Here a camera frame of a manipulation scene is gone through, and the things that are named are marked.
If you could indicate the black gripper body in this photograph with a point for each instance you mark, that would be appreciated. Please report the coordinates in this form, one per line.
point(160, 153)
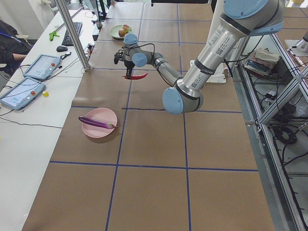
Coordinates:
point(128, 64)

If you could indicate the red chili pepper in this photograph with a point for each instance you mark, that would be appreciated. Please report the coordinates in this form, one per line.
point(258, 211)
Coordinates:
point(132, 77)

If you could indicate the red yellow pomegranate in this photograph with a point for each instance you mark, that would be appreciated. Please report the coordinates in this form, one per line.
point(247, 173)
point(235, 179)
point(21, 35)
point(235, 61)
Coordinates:
point(122, 32)

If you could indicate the yellow pink peach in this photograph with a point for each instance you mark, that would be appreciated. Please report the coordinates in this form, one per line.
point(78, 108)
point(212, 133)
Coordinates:
point(125, 27)

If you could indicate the purple eggplant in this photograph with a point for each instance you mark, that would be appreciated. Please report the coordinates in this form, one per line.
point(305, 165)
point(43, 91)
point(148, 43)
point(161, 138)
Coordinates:
point(96, 123)

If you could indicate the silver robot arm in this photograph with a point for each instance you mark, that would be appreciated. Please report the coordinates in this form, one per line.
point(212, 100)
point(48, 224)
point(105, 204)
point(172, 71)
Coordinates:
point(238, 19)

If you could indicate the light green plate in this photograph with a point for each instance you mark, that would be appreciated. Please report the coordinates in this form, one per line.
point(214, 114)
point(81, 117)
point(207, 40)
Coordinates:
point(114, 31)

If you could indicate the pink plate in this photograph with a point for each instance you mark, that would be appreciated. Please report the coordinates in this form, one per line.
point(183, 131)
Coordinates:
point(102, 114)

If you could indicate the black computer mouse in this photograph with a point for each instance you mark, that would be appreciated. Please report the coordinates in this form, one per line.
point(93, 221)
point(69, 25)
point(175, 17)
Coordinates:
point(61, 48)

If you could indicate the green plastic clamp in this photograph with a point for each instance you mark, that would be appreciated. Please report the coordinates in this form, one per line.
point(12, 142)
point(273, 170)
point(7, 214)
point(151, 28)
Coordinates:
point(52, 35)

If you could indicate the upper blue teach pendant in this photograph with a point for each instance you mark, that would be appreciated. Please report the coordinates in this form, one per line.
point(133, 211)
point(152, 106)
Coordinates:
point(42, 67)

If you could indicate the blue teach pendant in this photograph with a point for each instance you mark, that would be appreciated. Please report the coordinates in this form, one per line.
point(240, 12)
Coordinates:
point(23, 93)
point(42, 67)

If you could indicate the small yellow toy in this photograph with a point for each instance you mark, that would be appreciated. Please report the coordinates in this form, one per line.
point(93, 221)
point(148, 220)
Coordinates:
point(45, 94)

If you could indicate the lower blue teach pendant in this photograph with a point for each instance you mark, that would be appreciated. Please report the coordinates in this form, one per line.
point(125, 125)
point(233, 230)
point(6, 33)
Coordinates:
point(23, 93)

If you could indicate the seated person in black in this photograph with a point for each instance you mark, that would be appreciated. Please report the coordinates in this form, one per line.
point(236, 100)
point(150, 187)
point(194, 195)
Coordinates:
point(13, 50)

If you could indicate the stack of books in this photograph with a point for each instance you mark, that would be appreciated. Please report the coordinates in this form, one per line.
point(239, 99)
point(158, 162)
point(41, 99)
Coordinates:
point(261, 61)

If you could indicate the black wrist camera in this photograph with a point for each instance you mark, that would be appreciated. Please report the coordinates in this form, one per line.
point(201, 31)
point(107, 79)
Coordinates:
point(119, 56)

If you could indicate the aluminium frame post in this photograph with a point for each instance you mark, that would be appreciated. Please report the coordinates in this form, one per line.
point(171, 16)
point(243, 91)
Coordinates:
point(75, 38)

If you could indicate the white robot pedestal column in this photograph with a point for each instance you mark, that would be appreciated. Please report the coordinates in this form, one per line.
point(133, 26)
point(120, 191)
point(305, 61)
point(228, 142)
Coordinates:
point(221, 39)

